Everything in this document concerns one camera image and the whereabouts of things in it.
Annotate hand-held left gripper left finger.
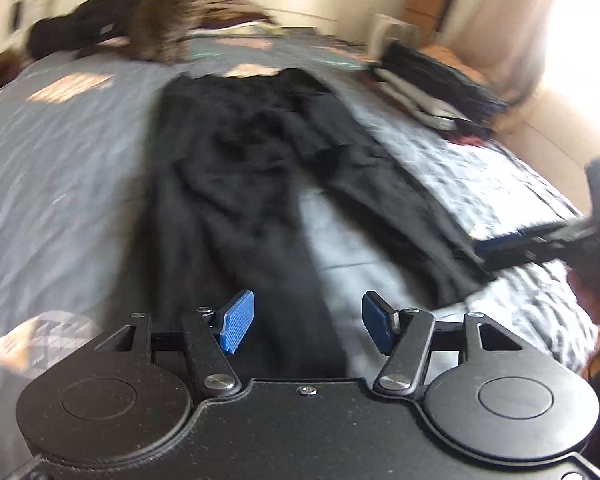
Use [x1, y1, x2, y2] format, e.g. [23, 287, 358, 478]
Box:
[82, 289, 257, 401]

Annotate stack of folded dark clothes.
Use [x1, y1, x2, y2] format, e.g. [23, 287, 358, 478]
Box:
[370, 42, 508, 146]

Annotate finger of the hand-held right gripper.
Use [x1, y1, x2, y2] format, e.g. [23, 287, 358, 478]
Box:
[472, 217, 598, 248]
[482, 242, 588, 268]

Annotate black pants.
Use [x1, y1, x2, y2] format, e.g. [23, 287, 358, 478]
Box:
[142, 67, 496, 378]

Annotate grey fish print blanket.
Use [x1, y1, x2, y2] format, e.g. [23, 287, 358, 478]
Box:
[0, 25, 600, 461]

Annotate black puffer jacket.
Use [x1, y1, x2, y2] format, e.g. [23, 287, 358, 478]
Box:
[26, 0, 176, 58]

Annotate tabby cat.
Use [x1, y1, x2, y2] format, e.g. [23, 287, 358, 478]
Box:
[127, 0, 221, 63]

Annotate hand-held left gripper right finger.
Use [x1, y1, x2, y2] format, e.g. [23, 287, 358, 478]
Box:
[361, 290, 528, 403]

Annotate person's right hand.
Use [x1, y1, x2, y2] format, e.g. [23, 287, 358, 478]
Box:
[566, 265, 600, 333]

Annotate stack of folded brown clothes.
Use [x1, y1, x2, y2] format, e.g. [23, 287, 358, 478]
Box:
[200, 0, 281, 38]

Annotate beige curtain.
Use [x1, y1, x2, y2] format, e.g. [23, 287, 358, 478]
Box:
[440, 0, 581, 126]

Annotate white fan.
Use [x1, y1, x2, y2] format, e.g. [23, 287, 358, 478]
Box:
[370, 12, 423, 58]

